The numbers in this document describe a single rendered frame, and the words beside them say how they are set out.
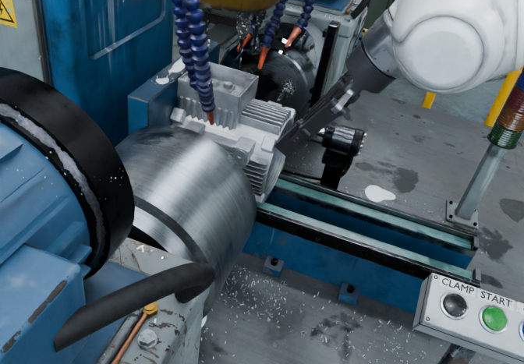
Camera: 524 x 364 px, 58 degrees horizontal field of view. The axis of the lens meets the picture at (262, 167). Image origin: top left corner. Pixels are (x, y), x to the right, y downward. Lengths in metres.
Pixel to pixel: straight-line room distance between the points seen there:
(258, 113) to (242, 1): 0.22
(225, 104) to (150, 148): 0.24
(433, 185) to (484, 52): 0.93
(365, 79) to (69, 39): 0.45
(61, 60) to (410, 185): 0.93
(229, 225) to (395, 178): 0.79
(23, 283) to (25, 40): 0.59
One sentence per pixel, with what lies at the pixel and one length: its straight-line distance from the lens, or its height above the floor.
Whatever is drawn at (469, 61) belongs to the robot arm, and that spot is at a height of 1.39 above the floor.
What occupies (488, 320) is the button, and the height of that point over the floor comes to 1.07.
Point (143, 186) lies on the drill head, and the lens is 0.58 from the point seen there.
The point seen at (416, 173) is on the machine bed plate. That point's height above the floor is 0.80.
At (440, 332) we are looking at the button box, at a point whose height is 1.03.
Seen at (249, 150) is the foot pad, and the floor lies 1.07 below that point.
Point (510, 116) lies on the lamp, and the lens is 1.14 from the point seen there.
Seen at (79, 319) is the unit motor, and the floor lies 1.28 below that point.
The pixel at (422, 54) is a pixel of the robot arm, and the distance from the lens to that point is 0.47.
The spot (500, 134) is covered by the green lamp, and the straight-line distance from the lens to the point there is 1.16.
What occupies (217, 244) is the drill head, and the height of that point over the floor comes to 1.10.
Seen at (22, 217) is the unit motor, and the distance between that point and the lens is 0.32.
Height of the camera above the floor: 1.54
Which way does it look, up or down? 36 degrees down
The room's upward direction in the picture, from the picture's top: 10 degrees clockwise
